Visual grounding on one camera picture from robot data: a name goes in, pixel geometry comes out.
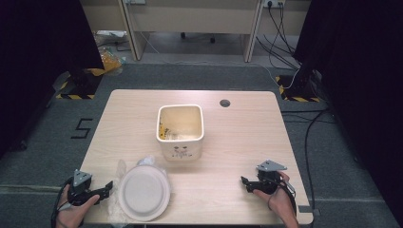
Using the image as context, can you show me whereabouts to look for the bundle of black cables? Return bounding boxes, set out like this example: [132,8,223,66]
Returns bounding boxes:
[256,2,302,71]

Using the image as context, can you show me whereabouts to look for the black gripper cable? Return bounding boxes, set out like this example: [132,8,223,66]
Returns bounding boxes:
[278,179,298,219]
[50,176,74,228]

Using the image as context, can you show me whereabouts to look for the white paper plate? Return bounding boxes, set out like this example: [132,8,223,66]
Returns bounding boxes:
[117,164,172,222]

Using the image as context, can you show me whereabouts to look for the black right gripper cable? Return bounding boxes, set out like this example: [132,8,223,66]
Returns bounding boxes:
[278,179,298,219]

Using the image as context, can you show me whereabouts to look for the yellow plastic bag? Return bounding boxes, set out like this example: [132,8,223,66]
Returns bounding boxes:
[94,47,126,77]

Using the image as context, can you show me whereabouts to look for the black stand hazard-striped base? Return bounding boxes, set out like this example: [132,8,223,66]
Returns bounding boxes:
[275,73,321,104]
[55,67,105,101]

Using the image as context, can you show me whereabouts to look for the clear plastic wrapper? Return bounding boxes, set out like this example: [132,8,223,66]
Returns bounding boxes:
[107,159,129,224]

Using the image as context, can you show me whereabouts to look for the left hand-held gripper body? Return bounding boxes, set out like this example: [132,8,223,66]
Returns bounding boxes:
[67,169,96,207]

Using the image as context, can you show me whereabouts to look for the long black floor cable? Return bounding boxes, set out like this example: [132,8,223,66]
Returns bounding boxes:
[280,107,331,211]

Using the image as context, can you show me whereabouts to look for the person's right hand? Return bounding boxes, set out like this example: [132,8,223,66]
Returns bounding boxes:
[253,171,298,219]

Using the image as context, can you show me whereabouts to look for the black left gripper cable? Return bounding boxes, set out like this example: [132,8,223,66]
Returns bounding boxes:
[50,176,74,228]

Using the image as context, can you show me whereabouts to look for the white paper sheet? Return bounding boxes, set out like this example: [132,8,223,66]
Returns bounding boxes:
[95,29,127,38]

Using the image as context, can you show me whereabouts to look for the cream square waste bin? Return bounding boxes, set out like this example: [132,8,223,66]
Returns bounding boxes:
[155,104,205,163]

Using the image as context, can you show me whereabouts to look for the gray tape strip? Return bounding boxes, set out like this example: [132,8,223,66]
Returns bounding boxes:
[298,204,320,218]

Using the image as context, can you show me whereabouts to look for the beige office desk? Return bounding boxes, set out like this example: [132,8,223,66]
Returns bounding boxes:
[79,0,313,63]

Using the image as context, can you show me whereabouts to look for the black chair castors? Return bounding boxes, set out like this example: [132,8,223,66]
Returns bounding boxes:
[180,31,217,45]

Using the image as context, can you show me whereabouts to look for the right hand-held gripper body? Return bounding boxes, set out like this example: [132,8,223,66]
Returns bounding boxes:
[256,160,288,195]

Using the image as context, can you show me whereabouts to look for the white wall socket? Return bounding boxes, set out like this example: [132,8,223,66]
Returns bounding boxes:
[262,0,286,9]

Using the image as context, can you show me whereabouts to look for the black curtain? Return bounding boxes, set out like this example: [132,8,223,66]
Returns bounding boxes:
[0,0,105,158]
[293,0,403,219]

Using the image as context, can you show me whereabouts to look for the person's left hand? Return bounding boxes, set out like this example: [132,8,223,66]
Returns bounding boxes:
[56,184,101,228]

